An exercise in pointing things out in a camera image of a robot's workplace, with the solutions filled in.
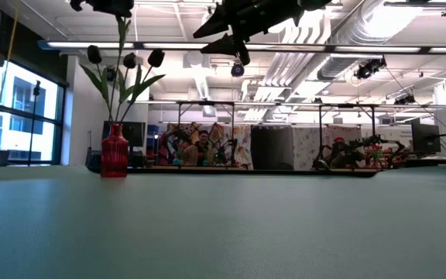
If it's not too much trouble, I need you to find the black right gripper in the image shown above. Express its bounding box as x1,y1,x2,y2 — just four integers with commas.
192,0,305,66

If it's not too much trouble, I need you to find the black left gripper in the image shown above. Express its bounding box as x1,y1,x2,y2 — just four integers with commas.
70,0,135,19

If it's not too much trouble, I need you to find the black monitor on arm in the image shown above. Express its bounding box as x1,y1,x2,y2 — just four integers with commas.
411,122,443,154

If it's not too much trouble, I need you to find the red ribbed vase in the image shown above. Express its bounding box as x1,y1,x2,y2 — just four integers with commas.
100,122,130,178

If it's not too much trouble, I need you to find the person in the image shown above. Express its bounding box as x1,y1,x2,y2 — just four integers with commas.
195,129,212,167

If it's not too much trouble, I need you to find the colourful patterned curtain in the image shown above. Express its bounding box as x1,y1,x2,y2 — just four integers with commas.
166,122,253,171

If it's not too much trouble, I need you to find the black thin stand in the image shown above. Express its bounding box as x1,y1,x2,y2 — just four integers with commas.
28,80,42,167

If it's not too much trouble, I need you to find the black curtain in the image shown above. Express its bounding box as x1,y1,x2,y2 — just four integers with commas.
250,126,294,171

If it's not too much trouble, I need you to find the black flat monitor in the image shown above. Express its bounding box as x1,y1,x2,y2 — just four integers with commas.
102,120,146,158

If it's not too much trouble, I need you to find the white patterned curtain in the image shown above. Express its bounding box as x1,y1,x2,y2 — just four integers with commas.
293,126,363,168

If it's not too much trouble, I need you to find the large window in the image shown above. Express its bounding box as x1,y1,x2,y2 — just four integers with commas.
0,60,67,164

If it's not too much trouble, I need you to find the green table mat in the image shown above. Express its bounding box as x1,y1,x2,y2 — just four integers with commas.
0,165,446,279

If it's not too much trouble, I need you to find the silver ventilation duct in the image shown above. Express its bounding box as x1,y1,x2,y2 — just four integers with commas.
317,0,421,82

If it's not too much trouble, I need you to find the black table frame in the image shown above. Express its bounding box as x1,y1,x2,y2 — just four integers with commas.
85,165,381,179

